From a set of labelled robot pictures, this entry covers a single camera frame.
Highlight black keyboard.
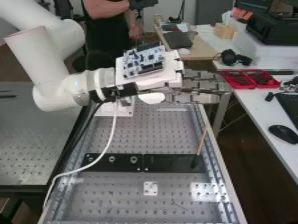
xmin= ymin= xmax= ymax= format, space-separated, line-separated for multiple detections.
xmin=274 ymin=92 xmax=298 ymax=132

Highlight clear box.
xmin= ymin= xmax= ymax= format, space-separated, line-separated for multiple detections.
xmin=38 ymin=99 xmax=248 ymax=224

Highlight black cable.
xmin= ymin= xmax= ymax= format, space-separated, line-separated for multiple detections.
xmin=81 ymin=101 xmax=103 ymax=134

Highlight red tray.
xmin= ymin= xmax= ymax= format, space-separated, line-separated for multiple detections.
xmin=219 ymin=69 xmax=282 ymax=90

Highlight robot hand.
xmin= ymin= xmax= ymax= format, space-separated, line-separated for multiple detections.
xmin=114 ymin=42 xmax=232 ymax=105

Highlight black box device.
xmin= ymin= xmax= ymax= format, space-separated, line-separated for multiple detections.
xmin=244 ymin=9 xmax=298 ymax=46

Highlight black headphones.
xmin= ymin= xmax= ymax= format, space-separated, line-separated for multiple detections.
xmin=219 ymin=48 xmax=254 ymax=67

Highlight thin stick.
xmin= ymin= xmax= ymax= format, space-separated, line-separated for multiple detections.
xmin=190 ymin=128 xmax=209 ymax=168

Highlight small cardboard box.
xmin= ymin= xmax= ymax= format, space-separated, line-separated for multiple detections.
xmin=213 ymin=22 xmax=235 ymax=40

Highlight person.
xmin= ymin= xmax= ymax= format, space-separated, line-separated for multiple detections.
xmin=82 ymin=0 xmax=159 ymax=58

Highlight white cable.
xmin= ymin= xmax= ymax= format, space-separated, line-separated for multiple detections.
xmin=41 ymin=98 xmax=119 ymax=218

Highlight small white box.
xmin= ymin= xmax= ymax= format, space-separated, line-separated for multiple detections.
xmin=94 ymin=97 xmax=134 ymax=118

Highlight black plate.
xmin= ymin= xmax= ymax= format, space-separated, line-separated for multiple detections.
xmin=81 ymin=152 xmax=207 ymax=174

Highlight white desk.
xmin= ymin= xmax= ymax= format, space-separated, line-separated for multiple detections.
xmin=194 ymin=23 xmax=298 ymax=183

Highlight black mouse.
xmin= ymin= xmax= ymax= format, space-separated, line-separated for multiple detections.
xmin=267 ymin=124 xmax=298 ymax=145

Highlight small white square part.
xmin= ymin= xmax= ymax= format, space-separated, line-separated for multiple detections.
xmin=142 ymin=181 xmax=159 ymax=196

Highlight black flat pad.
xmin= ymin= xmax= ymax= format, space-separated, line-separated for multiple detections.
xmin=162 ymin=31 xmax=194 ymax=50

